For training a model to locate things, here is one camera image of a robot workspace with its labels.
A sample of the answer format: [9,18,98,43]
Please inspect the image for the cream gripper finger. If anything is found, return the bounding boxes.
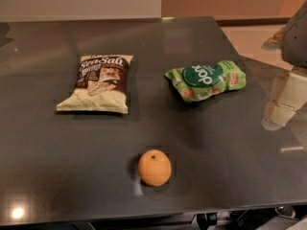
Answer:
[262,70,307,131]
[267,28,285,45]

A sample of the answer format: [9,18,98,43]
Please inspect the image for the green rice chip bag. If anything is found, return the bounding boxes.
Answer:
[165,60,247,103]

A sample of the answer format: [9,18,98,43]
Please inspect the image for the orange fruit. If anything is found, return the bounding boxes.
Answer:
[138,149,172,187]

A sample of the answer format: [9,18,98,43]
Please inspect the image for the sea salt chip bag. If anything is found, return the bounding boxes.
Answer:
[57,55,133,114]

